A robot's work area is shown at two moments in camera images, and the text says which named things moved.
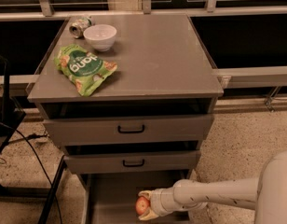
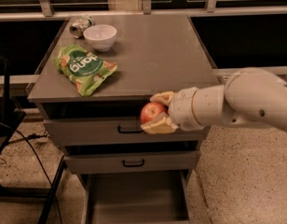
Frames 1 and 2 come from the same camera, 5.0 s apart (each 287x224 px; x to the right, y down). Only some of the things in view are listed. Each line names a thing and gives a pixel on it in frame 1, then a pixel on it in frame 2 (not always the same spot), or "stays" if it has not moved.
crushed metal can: [78, 26] stays
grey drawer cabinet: [129, 94] stays
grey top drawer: [94, 131] stays
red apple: [142, 205] -> [151, 110]
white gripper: [157, 202] -> [182, 108]
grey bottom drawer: [111, 198] stays
